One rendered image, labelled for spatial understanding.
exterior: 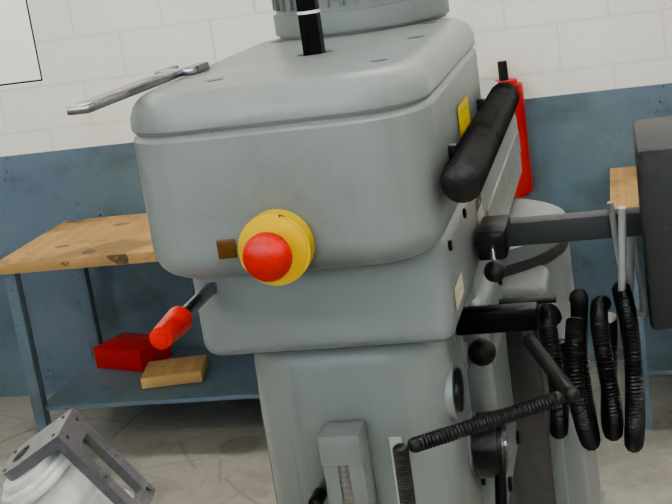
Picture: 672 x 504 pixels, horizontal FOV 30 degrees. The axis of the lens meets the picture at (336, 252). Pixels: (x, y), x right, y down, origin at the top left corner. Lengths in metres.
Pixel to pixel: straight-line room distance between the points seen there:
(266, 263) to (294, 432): 0.29
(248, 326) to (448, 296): 0.19
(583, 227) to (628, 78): 3.93
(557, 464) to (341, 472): 0.58
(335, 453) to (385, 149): 0.32
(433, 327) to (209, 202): 0.24
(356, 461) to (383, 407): 0.06
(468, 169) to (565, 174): 4.48
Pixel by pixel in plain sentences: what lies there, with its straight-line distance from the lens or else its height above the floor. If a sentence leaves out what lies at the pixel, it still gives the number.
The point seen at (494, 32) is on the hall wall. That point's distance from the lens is 5.42.
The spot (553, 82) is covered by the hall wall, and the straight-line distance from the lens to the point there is 5.43.
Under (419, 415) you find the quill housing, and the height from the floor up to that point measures 1.55.
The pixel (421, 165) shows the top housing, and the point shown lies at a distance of 1.02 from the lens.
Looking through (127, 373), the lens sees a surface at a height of 0.23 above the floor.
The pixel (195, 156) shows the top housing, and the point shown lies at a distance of 1.03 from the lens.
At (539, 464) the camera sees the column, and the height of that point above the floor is 1.28.
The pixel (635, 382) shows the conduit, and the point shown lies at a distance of 1.46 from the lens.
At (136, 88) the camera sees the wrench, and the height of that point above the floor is 1.90.
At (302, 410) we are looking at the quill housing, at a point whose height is 1.56.
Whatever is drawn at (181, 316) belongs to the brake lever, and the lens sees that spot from 1.06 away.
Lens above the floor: 2.00
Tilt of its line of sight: 14 degrees down
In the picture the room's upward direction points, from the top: 8 degrees counter-clockwise
